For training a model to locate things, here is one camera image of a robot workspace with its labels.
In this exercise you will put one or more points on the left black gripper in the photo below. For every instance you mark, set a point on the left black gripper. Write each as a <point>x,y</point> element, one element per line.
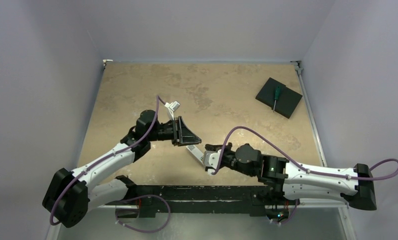
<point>181,134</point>

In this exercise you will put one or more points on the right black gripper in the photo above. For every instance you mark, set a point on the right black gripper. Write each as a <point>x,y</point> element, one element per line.
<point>214,147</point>

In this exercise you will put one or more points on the white remote control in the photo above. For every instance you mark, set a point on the white remote control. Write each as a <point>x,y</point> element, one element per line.
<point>196,153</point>

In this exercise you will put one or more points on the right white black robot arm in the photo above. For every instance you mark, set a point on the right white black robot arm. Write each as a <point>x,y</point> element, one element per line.
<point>352,186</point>

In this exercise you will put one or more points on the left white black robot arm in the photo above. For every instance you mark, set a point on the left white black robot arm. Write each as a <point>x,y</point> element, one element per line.
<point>69,194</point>

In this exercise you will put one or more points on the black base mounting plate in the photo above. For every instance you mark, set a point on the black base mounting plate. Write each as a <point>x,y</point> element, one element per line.
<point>256,201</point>

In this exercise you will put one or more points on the black foam block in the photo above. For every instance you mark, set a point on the black foam block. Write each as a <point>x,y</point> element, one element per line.
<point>280,98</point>

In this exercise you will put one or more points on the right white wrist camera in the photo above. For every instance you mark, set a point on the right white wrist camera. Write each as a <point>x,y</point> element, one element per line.
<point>211,161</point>

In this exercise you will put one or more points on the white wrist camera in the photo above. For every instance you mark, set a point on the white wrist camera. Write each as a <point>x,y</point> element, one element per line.
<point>171,108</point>
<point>211,161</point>

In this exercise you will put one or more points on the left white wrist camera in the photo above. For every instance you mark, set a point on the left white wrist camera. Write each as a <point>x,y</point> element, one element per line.
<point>171,108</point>

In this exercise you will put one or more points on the green handled screwdriver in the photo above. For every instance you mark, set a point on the green handled screwdriver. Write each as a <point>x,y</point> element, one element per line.
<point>277,93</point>

